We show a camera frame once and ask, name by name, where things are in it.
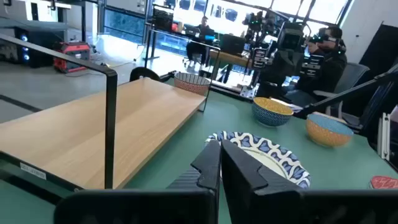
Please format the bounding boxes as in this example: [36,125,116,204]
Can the green table mat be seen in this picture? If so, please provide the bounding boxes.
[0,77,398,224]

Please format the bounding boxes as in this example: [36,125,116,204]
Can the wooden desk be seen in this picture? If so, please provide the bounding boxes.
[210,49,253,68]

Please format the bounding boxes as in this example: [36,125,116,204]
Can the black metal rig frame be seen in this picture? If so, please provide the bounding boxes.
[294,63,398,170]

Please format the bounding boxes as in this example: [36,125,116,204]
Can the bowl with radial striped interior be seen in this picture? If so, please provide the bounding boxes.
[173,72,212,96]

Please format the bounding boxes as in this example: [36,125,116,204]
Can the red toolbox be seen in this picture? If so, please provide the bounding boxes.
[52,41,91,74]

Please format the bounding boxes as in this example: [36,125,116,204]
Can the grey office chair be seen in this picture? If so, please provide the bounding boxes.
[313,62,371,125]

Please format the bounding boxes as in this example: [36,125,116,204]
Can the black rounded object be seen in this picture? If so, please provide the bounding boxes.
[129,67,162,83]

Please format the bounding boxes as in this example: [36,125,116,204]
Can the black computer tower blue lights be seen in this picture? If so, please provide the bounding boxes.
[14,27,55,68]

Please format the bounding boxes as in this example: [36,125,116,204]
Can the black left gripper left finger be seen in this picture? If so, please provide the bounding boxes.
[53,139,221,224]

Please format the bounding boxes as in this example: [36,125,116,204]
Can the black partition panel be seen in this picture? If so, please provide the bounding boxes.
[359,23,398,85]

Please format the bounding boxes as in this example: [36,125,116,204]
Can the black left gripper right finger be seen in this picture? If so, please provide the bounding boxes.
[221,139,398,224]

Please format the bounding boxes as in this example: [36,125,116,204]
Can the blue interior orange exterior bowl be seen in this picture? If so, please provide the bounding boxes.
[305,113,354,148]

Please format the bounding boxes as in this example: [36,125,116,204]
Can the person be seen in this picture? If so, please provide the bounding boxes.
[284,25,348,106]
[185,15,218,68]

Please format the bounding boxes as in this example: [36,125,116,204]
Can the black monitor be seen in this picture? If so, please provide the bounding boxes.
[220,34,246,55]

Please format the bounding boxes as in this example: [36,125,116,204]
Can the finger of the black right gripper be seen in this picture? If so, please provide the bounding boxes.
[251,47,269,70]
[299,54,326,79]

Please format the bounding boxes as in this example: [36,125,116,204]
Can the clear plastic bag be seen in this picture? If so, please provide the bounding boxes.
[205,130,312,190]

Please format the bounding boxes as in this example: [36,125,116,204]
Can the wooden shelf with black frame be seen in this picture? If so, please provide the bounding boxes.
[0,29,221,203]

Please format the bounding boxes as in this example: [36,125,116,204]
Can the red interior floral exterior bowl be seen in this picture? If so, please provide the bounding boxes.
[369,175,398,190]

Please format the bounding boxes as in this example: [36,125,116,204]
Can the yellow interior blue exterior bowl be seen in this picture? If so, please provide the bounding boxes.
[251,96,294,128]

